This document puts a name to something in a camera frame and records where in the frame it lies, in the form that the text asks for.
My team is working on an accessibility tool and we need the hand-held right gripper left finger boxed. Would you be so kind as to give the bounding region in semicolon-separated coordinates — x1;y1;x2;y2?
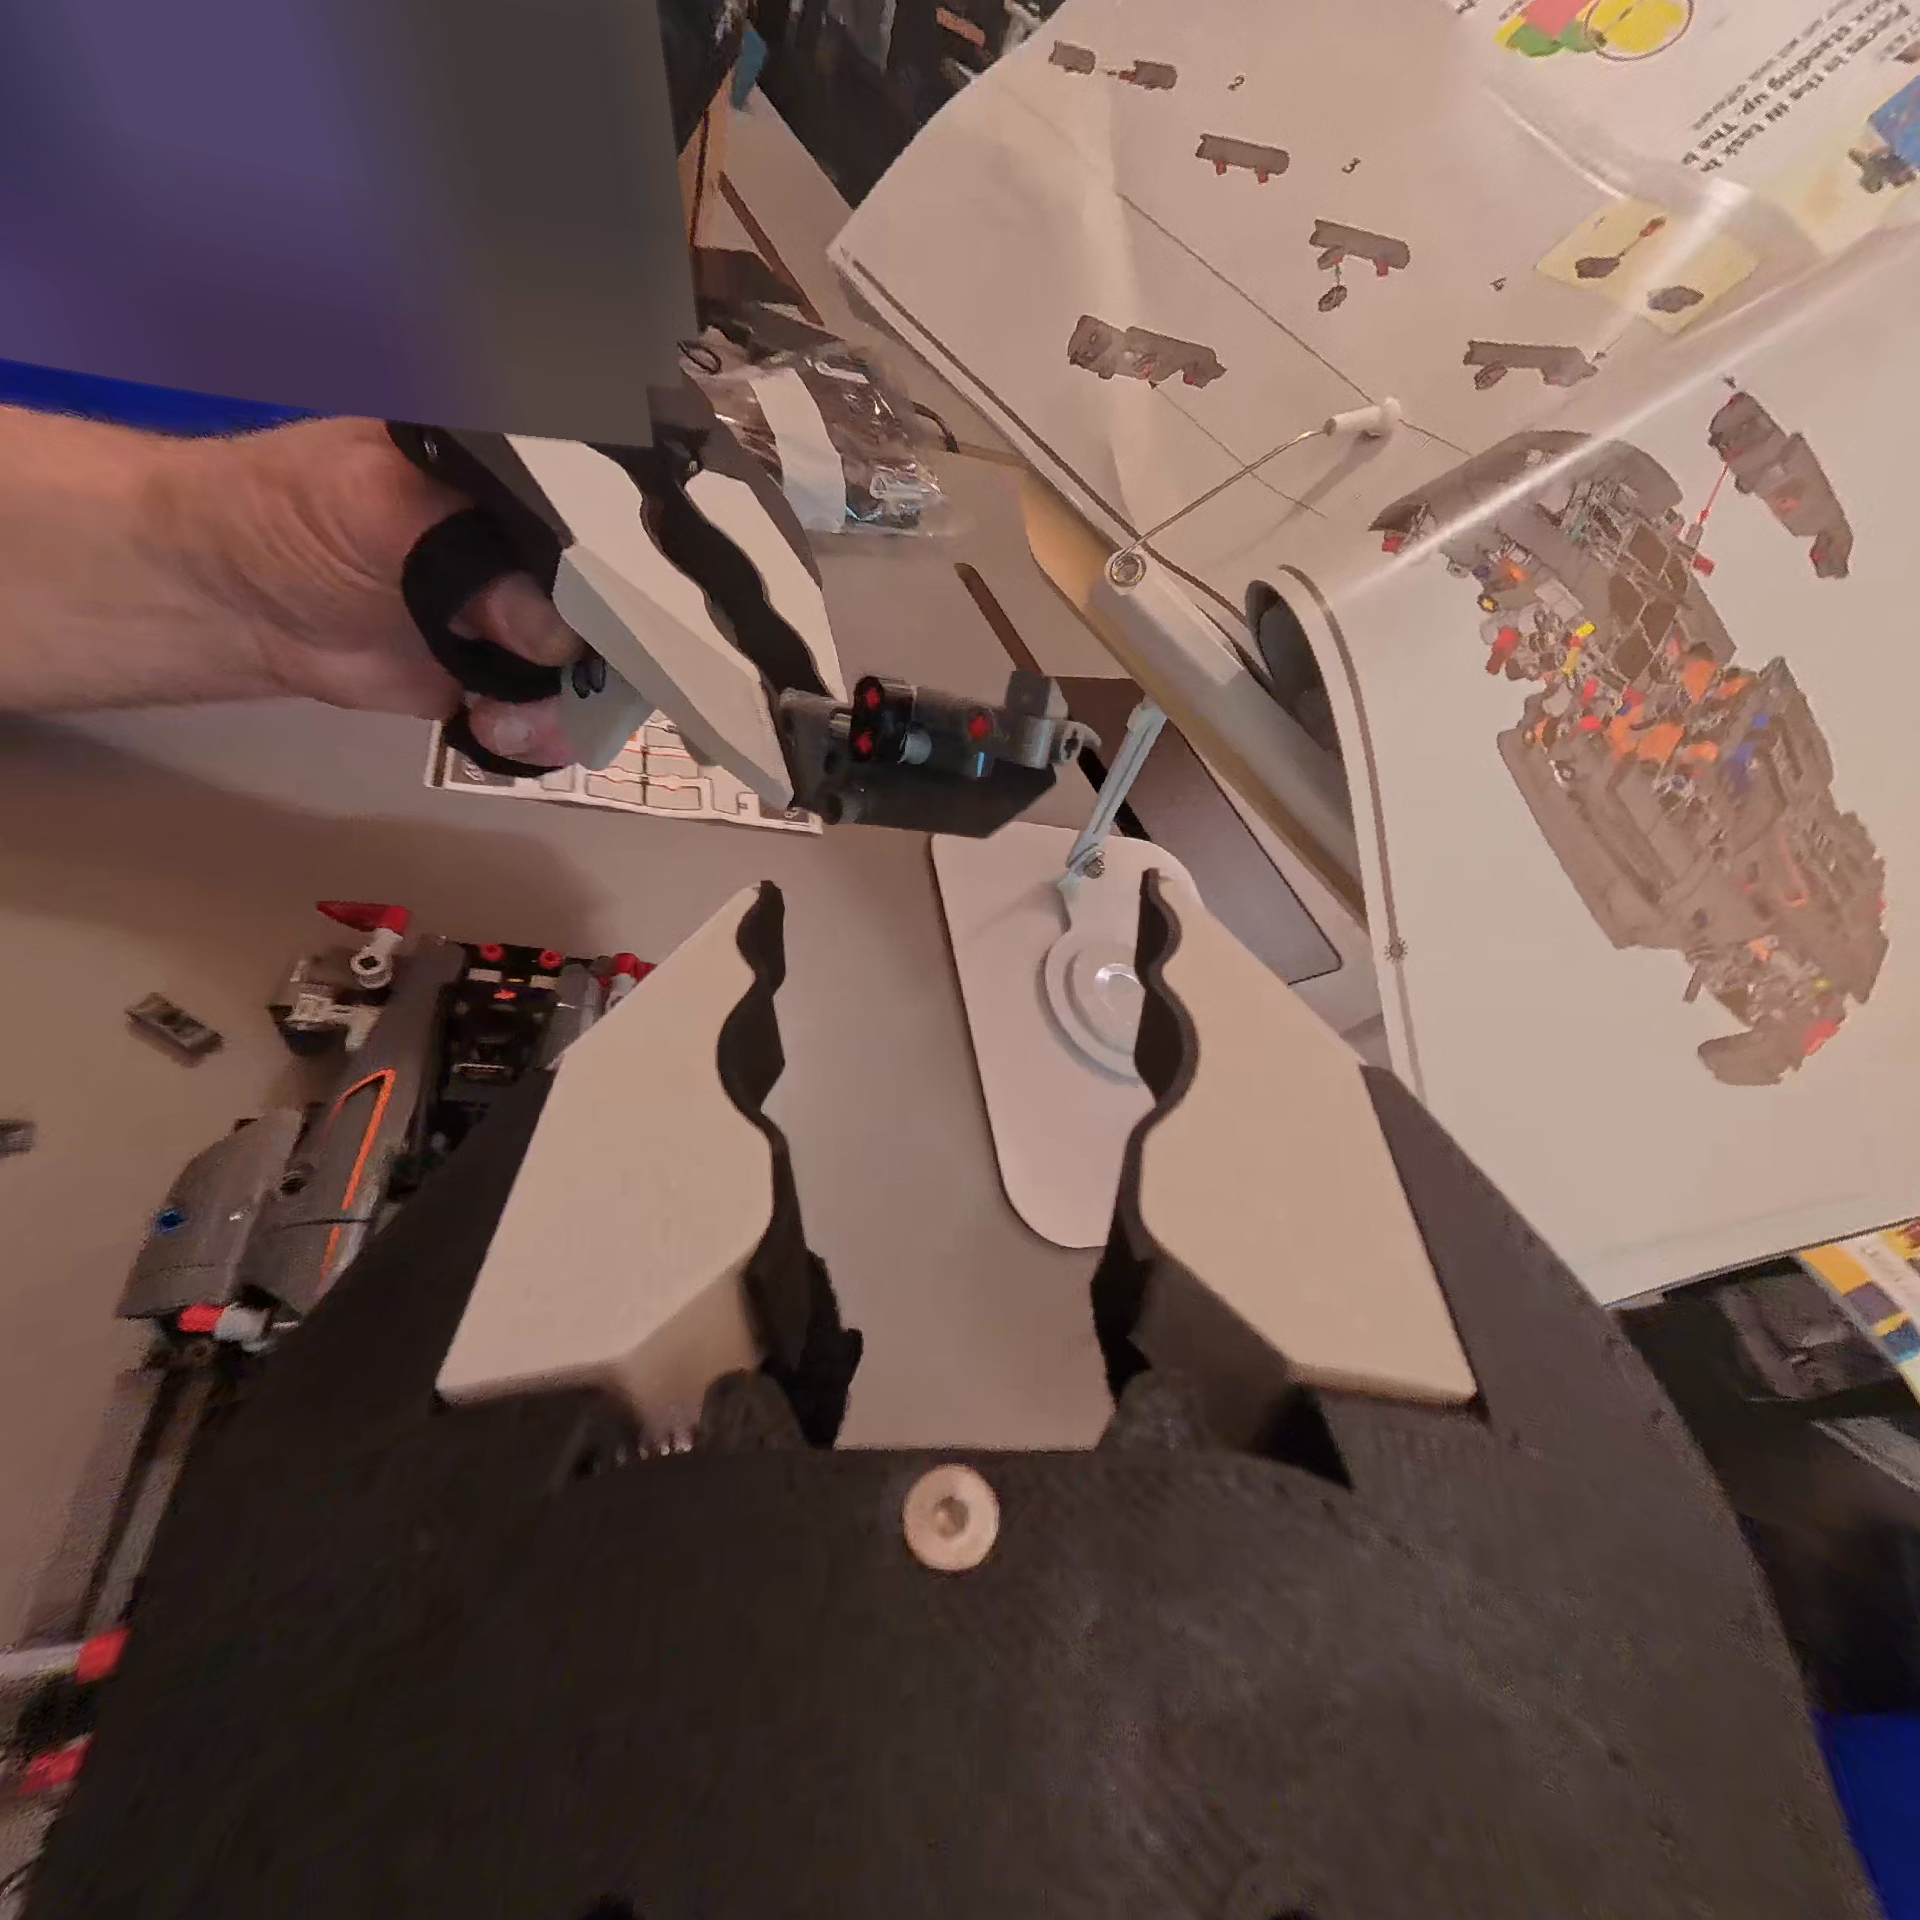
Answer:
434;882;864;1450

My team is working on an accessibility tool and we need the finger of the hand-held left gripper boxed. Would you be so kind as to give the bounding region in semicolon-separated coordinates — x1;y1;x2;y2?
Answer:
641;446;846;711
506;432;799;816

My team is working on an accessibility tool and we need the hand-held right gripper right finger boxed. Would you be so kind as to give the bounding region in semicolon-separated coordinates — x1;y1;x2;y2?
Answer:
1087;870;1481;1446

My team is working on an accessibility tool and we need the small grey lego subassembly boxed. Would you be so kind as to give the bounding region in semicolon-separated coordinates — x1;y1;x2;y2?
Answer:
779;673;1097;841

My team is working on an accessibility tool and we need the person's left forearm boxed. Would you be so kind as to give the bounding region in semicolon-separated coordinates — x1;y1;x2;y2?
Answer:
0;405;249;720

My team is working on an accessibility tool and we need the lego sticker sheet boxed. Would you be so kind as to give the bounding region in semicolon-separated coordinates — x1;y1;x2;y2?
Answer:
423;704;824;839

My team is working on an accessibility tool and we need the large grey lego vehicle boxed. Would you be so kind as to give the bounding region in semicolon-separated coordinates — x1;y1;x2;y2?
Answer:
0;901;661;1802

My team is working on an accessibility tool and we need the lego instruction booklet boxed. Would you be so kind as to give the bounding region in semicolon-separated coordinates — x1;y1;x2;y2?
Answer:
828;0;1920;1308

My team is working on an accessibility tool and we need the person's left hand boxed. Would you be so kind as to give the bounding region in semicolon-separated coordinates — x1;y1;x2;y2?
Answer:
206;416;587;775

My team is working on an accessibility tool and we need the large clear plastic bag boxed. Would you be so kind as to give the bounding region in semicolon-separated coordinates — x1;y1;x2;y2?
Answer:
673;336;954;535

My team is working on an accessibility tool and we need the white book stand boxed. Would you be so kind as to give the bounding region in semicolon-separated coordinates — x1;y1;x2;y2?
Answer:
930;397;1403;1250

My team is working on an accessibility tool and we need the blue tagged plastic bin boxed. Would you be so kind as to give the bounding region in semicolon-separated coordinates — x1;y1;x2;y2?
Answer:
0;356;392;444

